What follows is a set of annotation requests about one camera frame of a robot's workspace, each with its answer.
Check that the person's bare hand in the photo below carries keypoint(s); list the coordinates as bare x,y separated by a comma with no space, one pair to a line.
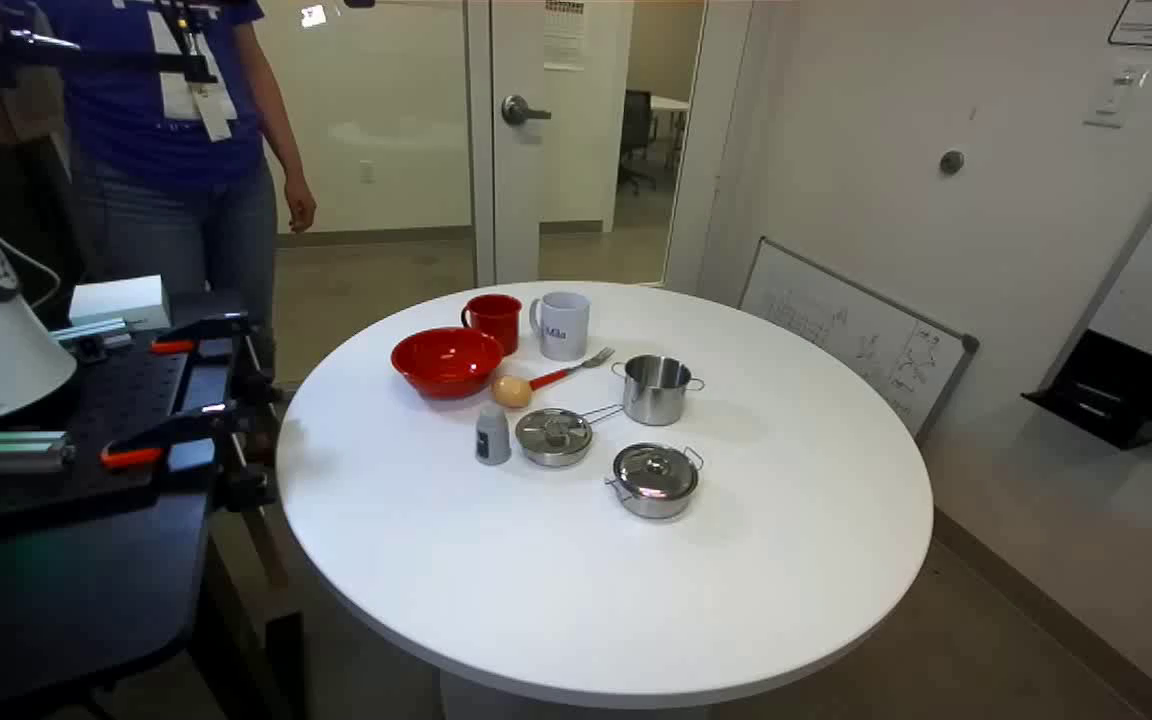
302,200

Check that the small steel pot lid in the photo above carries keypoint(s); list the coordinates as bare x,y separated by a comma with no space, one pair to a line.
655,464

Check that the person's bare forearm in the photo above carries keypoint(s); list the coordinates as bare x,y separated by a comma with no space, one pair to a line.
272,106

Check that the open steel pot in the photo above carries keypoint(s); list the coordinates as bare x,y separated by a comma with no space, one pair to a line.
659,392

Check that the small steel pot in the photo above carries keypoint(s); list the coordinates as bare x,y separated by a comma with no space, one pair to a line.
659,503

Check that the white id badge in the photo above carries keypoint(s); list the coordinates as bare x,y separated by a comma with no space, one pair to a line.
213,110

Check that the person in blue shirt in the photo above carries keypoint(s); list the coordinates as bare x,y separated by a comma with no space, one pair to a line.
158,121

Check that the white box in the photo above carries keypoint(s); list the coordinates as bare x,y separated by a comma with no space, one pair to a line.
117,301

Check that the red bowl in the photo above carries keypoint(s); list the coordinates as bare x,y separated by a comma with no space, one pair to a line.
445,363

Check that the white door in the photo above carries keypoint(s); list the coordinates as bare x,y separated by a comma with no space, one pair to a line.
516,163

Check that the red mug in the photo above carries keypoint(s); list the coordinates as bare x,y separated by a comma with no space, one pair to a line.
499,321

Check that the white mug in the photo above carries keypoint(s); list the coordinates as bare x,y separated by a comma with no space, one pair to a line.
563,325

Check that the grey shaker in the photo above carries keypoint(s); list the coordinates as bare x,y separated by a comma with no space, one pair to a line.
495,438

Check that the black robot mounting desk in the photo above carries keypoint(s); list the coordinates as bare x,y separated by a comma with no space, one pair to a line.
58,585

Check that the small leaning whiteboard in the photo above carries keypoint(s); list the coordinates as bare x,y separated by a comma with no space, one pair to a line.
857,329

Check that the black box on floor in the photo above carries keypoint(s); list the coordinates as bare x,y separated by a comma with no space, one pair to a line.
1119,387

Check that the round grey wall fixture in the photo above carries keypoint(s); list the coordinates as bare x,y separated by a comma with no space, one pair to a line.
949,163

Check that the white light switch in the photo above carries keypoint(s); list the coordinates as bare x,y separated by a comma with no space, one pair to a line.
1119,96

